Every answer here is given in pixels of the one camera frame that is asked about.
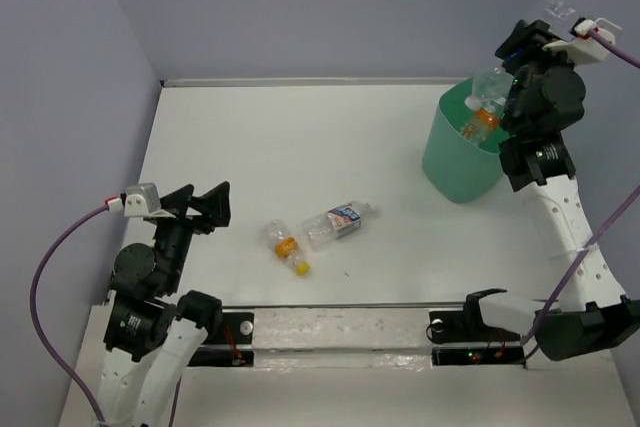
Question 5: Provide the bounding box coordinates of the yellow cap orange label bottle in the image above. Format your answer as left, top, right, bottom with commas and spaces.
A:
264, 219, 311, 277

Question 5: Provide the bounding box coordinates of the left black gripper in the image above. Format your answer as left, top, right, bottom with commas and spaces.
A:
153, 178, 232, 290

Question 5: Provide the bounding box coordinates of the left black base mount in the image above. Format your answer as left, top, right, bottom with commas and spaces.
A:
188, 311, 255, 368

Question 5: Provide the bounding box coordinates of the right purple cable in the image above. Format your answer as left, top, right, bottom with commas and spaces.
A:
519, 28, 640, 363

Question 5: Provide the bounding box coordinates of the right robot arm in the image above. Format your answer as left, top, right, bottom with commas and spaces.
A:
460, 18, 639, 361

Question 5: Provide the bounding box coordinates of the blue label clear bottle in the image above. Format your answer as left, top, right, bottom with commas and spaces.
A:
464, 0, 577, 112

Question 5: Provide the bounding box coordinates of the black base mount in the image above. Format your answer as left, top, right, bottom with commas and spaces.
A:
188, 311, 255, 368
425, 288, 527, 368

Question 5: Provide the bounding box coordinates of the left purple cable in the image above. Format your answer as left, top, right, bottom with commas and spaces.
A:
29, 196, 126, 423

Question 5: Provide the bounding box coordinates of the white foam strip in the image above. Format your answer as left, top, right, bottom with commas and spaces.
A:
252, 307, 432, 372

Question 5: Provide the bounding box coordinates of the purple cable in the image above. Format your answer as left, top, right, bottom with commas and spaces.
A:
29, 196, 126, 423
519, 28, 640, 363

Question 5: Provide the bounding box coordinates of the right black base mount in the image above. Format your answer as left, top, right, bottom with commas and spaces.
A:
425, 288, 527, 368

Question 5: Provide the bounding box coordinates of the green plastic bin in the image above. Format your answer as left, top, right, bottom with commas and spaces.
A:
422, 78, 507, 204

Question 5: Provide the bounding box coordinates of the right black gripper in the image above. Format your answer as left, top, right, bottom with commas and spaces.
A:
487, 19, 573, 131

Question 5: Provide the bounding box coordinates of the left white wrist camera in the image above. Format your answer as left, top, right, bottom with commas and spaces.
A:
123, 183, 174, 219

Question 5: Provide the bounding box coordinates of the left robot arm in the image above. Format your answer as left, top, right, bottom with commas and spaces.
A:
97, 182, 231, 426

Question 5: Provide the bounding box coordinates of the white blue label bottle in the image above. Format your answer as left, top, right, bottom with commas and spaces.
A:
302, 200, 380, 249

